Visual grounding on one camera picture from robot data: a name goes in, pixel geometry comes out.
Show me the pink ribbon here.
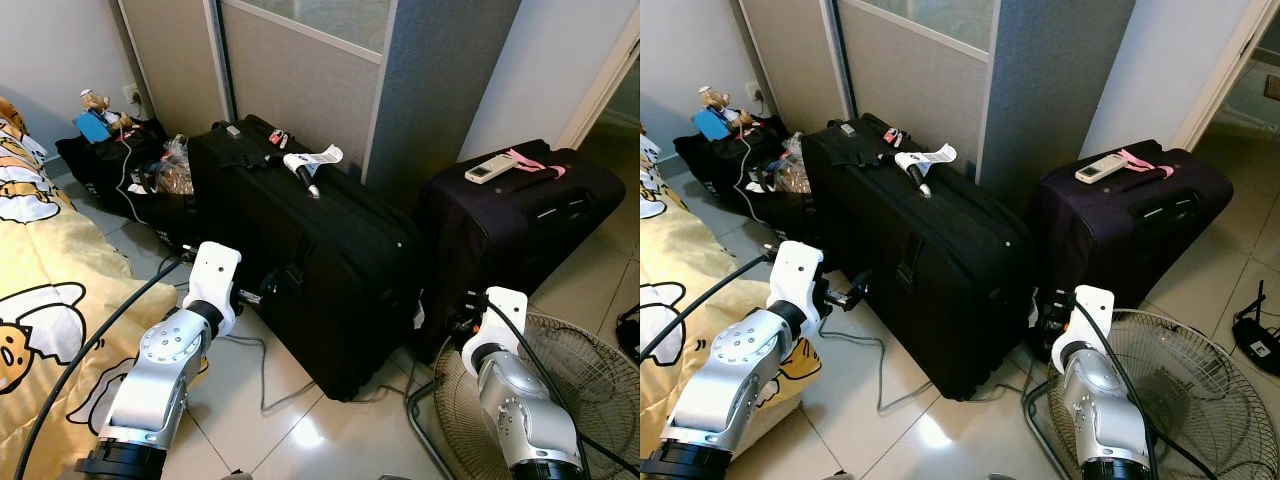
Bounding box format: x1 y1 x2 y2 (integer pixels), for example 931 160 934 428
1117 147 1175 180
505 148 567 180

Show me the black fabric bag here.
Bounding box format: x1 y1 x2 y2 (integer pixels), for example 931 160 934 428
55 117 201 253
672 114 813 249

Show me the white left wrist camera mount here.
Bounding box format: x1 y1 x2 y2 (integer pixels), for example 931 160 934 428
767 240 825 339
185 241 244 339

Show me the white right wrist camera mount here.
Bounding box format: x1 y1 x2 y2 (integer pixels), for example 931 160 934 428
1048 284 1117 373
460 286 530 379

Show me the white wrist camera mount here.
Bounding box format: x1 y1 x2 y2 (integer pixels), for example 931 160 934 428
767 240 825 339
185 241 244 339
1048 284 1117 373
460 286 530 379

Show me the clear plastic bag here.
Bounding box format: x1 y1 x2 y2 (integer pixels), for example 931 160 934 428
765 130 809 196
148 133 194 198

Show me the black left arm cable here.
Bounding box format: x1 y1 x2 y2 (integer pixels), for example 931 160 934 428
13 255 191 480
640 252 776 366

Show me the brown plush toy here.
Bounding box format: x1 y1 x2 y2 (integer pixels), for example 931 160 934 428
700 86 753 129
80 89 133 131

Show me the beige framed partition door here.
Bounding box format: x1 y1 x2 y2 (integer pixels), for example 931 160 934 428
825 0 999 179
205 0 393 183

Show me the yellow cartoon egg blanket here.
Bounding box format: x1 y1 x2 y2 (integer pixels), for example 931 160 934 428
0 95 206 480
640 130 809 463

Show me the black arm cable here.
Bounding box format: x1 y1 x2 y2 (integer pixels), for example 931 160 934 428
640 252 776 366
1075 298 1221 480
483 298 641 480
13 255 191 480

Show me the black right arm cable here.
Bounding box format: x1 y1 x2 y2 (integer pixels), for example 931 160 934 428
1075 298 1221 480
483 298 641 480

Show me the black router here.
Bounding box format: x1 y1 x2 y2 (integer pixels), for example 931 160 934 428
615 303 641 363
1231 280 1280 377

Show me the dark purple suitcase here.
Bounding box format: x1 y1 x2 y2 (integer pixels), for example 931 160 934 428
412 139 627 363
1027 139 1235 351

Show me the thin white cable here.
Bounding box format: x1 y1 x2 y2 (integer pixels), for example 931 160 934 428
114 128 141 221
733 128 758 216

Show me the beige wire fan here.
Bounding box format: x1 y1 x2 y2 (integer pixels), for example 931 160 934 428
404 308 641 480
1020 307 1280 480

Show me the white luggage tag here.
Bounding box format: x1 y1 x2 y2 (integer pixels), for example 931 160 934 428
893 143 958 183
283 144 344 183

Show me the large black suitcase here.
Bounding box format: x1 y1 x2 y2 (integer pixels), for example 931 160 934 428
800 112 1038 403
187 114 428 403

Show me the small blue pouch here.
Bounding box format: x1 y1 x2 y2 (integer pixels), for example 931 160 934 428
695 108 733 142
75 110 114 145

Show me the thin grey floor cable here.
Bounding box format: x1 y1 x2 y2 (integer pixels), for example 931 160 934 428
835 330 1031 415
218 333 413 417

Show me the white remote control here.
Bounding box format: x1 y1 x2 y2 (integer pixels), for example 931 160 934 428
1074 152 1130 185
464 154 520 185

